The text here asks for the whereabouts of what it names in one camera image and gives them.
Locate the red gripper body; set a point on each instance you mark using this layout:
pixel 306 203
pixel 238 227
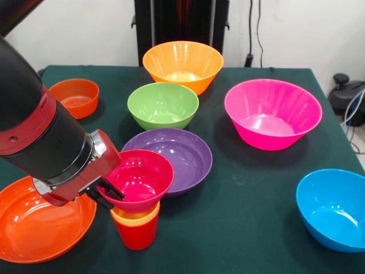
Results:
pixel 97 165

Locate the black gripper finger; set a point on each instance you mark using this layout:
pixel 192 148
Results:
pixel 98 200
pixel 113 191

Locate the small crimson bowl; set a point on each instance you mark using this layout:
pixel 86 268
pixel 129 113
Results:
pixel 142 177

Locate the stack of yellow cups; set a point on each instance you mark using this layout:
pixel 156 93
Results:
pixel 137 217

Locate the red cup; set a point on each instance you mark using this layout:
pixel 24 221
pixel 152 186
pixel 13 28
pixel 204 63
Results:
pixel 137 237

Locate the small orange bowl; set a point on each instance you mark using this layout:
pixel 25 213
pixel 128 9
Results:
pixel 77 97

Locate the purple bowl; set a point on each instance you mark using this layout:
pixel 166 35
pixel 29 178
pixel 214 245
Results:
pixel 182 157

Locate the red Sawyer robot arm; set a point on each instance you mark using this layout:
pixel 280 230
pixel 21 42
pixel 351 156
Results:
pixel 34 125

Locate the large red-orange bowl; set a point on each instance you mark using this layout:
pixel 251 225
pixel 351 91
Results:
pixel 40 228

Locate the green bowl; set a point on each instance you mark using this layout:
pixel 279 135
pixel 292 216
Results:
pixel 162 105

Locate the large light orange bowl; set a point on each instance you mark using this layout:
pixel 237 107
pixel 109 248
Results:
pixel 182 63

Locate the dark green table cloth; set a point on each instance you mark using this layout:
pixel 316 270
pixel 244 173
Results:
pixel 251 171

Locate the large magenta bowl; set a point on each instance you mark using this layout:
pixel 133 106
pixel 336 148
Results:
pixel 274 114

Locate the blue bowl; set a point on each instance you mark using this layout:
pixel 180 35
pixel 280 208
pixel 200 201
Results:
pixel 333 211

